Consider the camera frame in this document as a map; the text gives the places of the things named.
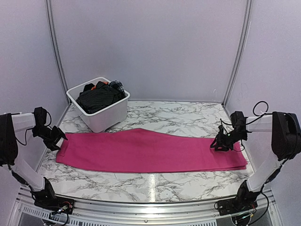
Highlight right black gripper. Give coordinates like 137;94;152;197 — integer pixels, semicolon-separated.
210;129;246;151

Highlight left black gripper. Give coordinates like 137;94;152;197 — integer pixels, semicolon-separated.
32;125;66;151

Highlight magenta pink trousers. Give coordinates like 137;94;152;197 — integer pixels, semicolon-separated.
56;128;247;173

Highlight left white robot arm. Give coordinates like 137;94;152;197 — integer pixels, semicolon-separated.
0;107;68;210

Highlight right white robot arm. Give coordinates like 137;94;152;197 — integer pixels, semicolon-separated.
210;111;301;211

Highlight white plastic laundry bin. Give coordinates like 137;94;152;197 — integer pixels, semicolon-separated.
66;77;130;133

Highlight black striped garment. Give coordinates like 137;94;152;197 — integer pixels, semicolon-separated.
76;81;126;114

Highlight plaid grey garment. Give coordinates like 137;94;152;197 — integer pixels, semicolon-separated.
109;80;124;93

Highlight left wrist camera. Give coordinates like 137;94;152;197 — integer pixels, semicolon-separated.
33;107;48;126

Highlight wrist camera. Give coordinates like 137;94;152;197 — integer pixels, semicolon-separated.
230;111;246;129
33;107;48;126

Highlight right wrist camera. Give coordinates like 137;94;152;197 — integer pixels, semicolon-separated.
230;111;246;129

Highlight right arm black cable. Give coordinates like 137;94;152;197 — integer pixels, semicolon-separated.
253;101;270;116

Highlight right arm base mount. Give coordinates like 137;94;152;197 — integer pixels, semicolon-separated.
214;197;258;216

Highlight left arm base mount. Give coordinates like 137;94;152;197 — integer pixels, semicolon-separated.
32;193;75;214

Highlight aluminium front rail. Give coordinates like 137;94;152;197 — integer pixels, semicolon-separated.
8;187;284;226

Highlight left aluminium wall post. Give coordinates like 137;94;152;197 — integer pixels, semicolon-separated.
45;0;71;105

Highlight aluminium wall post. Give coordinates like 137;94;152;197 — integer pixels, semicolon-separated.
45;0;71;105
222;0;253;107

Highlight right aluminium wall post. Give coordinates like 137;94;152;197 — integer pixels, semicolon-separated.
222;0;253;107

